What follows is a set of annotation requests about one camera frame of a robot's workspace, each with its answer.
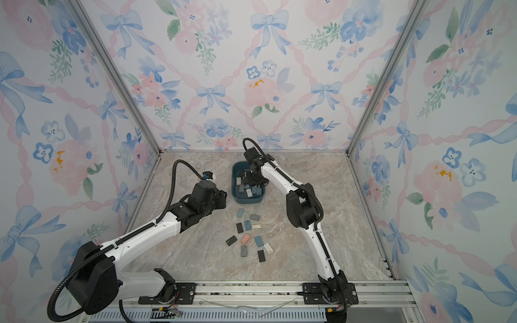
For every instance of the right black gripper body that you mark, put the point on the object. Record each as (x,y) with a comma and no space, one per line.
(254,180)

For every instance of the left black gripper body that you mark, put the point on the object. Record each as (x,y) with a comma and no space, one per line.
(219,202)

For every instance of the teal eraser top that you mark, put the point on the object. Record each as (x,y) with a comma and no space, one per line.
(240,212)

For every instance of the teal eraser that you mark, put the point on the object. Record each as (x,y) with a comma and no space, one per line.
(259,241)
(240,212)

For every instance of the black eraser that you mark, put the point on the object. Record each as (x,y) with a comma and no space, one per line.
(240,228)
(230,241)
(261,256)

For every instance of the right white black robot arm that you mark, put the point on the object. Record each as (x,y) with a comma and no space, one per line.
(305,212)

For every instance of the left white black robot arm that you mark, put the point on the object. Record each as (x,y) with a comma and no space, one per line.
(97,278)

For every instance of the dark teal storage box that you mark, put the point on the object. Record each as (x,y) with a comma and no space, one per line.
(241,197)

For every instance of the grey eraser top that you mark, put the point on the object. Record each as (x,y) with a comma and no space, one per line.
(255,217)

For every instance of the pink eraser centre lower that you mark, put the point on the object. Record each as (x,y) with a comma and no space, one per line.
(245,239)

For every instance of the grey eraser bottom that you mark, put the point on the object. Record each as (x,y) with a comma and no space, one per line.
(244,251)

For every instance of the teal eraser lower centre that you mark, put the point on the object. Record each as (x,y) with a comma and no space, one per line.
(259,241)

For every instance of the black eraser bottom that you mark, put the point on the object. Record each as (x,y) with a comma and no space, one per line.
(261,256)

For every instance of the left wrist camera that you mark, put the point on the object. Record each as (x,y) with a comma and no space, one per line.
(207,175)

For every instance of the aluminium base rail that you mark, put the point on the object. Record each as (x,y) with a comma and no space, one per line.
(269,301)

